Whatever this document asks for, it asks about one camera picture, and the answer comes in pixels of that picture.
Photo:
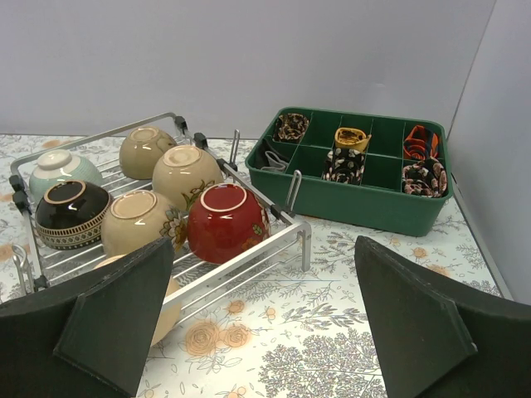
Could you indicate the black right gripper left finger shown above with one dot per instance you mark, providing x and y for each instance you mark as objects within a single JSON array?
[{"x": 88, "y": 336}]

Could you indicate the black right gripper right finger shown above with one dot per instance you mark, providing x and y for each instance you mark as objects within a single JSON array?
[{"x": 436, "y": 337}]

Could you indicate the beige bowl bird motif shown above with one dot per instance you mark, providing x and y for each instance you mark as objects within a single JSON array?
[{"x": 168, "y": 315}]

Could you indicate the beige floral bowl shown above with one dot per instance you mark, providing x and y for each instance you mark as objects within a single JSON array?
[{"x": 138, "y": 218}]

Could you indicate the beige bowl white flower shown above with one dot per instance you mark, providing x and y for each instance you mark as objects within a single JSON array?
[{"x": 183, "y": 173}]

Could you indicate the olive beige plain bowl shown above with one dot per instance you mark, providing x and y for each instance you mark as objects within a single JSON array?
[{"x": 141, "y": 150}]

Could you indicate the silver metal dish rack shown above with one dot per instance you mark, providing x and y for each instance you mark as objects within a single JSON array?
[{"x": 37, "y": 272}]

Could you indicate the black pink floral rolled tie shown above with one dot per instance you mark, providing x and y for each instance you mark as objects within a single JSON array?
[{"x": 426, "y": 178}]

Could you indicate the green divided plastic box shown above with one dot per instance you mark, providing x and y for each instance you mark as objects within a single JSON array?
[{"x": 378, "y": 202}]

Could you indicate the red ceramic bowl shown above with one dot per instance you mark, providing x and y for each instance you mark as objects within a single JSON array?
[{"x": 226, "y": 221}]

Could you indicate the pale green ribbed bowl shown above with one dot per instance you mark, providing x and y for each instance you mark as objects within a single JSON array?
[{"x": 60, "y": 165}]

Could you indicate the black white floral rolled tie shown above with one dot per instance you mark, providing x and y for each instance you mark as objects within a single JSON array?
[{"x": 344, "y": 165}]

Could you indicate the orange navy striped rolled tie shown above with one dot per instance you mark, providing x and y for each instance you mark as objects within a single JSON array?
[{"x": 421, "y": 143}]

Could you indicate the grey folded socks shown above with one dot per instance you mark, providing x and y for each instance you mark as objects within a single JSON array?
[{"x": 269, "y": 159}]

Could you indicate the dark yellow patterned rolled tie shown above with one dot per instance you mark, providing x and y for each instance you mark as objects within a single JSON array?
[{"x": 290, "y": 128}]

